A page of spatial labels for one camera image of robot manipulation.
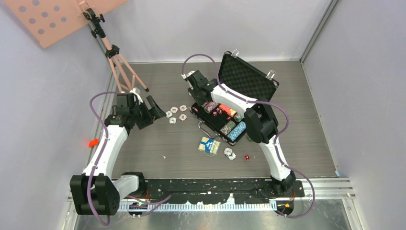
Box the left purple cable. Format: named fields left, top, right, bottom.
left=87, top=92, right=134, bottom=227

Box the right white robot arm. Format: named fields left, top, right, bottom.
left=181, top=70, right=296, bottom=198

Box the grey camo chip stack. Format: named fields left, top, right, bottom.
left=220, top=120, right=236, bottom=135

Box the purple cable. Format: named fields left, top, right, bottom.
left=181, top=53, right=316, bottom=219
left=87, top=92, right=134, bottom=227

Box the blue white chip lower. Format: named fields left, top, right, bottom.
left=169, top=117, right=177, bottom=124

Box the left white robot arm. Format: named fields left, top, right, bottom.
left=69, top=90, right=166, bottom=216

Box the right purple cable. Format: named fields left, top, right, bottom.
left=181, top=53, right=316, bottom=219

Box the green poker chip stack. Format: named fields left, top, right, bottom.
left=233, top=113, right=244, bottom=123

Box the light blue chip stack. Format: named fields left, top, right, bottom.
left=227, top=121, right=246, bottom=142

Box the orange clip on rail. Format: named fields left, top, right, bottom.
left=88, top=138, right=99, bottom=148

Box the pink music stand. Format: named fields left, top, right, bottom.
left=4, top=0, right=149, bottom=91

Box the blue playing card deck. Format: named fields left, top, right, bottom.
left=197, top=137, right=221, bottom=157

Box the blue white chip pair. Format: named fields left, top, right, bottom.
left=224, top=148, right=236, bottom=160

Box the black poker chip case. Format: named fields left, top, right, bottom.
left=190, top=48, right=280, bottom=146

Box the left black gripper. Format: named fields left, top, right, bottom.
left=130, top=96, right=166, bottom=130

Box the red playing card deck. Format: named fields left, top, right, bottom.
left=219, top=104, right=237, bottom=117

